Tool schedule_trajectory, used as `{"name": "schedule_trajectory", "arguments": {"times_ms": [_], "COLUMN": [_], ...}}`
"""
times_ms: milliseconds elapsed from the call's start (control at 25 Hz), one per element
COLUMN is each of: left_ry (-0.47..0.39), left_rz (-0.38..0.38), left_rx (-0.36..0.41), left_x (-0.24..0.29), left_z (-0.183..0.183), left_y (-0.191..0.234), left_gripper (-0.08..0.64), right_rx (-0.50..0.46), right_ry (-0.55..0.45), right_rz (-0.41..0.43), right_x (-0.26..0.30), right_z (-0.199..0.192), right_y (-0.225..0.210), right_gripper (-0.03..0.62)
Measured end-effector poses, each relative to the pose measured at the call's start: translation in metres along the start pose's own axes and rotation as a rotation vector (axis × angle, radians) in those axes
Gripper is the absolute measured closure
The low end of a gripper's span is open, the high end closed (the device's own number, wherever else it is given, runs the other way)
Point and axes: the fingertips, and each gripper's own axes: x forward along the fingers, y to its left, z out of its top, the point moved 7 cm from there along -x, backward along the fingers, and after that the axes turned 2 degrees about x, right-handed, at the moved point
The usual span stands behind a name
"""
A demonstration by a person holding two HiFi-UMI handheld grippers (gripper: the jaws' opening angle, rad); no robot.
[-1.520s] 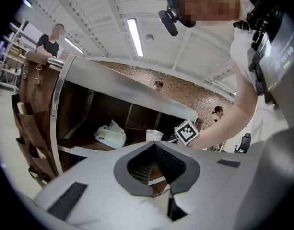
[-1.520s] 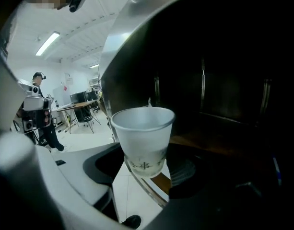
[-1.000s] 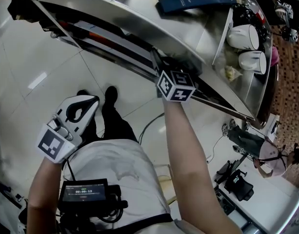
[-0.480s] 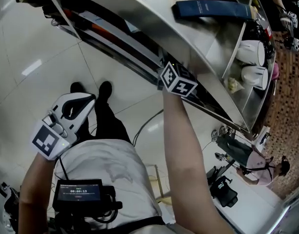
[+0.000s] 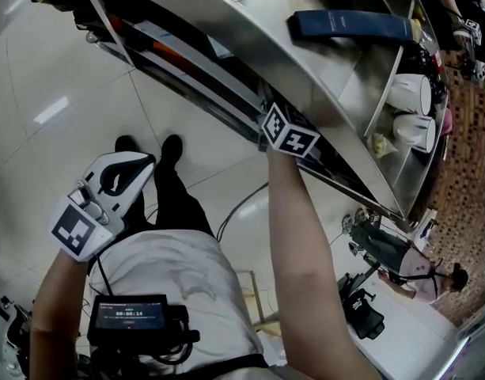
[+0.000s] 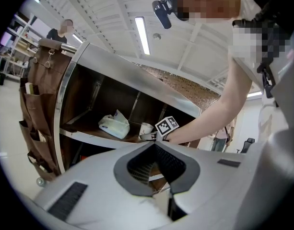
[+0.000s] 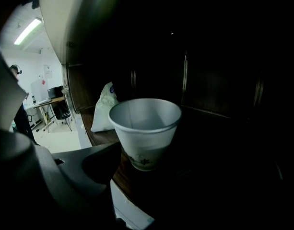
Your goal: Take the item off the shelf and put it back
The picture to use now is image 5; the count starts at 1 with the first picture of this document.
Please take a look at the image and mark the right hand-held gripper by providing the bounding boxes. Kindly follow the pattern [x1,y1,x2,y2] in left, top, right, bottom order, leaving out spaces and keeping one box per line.
[256,101,322,159]

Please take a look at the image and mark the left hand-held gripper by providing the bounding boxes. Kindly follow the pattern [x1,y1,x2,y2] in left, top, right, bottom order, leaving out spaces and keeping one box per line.
[49,151,157,264]

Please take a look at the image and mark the stainless steel shelf cart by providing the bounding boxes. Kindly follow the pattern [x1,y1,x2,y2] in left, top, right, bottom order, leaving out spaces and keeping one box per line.
[24,0,453,230]

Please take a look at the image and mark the person's right forearm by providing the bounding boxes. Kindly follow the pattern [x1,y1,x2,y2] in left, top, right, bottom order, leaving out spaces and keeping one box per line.
[264,146,333,285]

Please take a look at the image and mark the person's left forearm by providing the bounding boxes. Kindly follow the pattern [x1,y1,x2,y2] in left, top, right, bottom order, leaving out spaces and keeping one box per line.
[28,247,93,380]

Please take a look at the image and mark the person's black shoe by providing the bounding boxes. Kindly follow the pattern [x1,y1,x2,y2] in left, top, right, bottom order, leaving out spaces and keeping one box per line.
[161,133,184,170]
[114,134,135,154]

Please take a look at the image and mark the person's black trousers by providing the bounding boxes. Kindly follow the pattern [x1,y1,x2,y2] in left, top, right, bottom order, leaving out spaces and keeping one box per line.
[126,159,216,240]

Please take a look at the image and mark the yellow-green crumpled packet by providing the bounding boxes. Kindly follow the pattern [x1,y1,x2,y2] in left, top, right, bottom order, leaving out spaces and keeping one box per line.
[367,131,390,158]

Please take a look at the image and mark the person's white shirt torso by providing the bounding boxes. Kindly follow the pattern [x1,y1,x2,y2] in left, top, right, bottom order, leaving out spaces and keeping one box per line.
[85,229,287,380]

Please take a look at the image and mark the white mug with dark rim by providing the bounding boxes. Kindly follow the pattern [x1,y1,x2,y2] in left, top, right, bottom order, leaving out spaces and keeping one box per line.
[385,73,433,117]
[391,112,438,150]

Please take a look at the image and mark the long dark blue box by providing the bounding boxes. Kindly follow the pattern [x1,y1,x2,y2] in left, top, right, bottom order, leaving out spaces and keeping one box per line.
[286,9,424,44]

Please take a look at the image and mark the orange box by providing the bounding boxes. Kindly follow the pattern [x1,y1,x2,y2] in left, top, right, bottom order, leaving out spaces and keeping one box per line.
[152,40,176,62]

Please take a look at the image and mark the black chest monitor screen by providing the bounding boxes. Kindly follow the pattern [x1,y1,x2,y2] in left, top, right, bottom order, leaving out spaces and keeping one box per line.
[86,294,169,347]

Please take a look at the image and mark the black plastic bag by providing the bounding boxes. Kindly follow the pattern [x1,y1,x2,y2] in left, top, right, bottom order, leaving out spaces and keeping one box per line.
[407,43,444,95]

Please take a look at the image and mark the black office chair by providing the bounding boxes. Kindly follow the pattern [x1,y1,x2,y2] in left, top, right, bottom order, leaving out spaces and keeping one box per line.
[335,272,386,340]

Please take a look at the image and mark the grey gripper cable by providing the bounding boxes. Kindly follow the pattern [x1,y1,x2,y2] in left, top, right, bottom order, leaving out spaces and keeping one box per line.
[215,181,270,241]

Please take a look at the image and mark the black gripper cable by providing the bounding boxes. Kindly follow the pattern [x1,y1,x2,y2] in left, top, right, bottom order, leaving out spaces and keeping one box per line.
[94,254,113,297]

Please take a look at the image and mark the light wooden frame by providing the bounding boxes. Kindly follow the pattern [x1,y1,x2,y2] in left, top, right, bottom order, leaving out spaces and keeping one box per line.
[237,268,283,336]

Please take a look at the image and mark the black monitor mount with cables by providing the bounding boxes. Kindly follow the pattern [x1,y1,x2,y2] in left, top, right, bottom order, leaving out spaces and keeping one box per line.
[138,304,203,367]

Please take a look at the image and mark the black harness strap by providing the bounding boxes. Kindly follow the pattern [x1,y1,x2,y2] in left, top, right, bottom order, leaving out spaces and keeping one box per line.
[78,352,270,380]

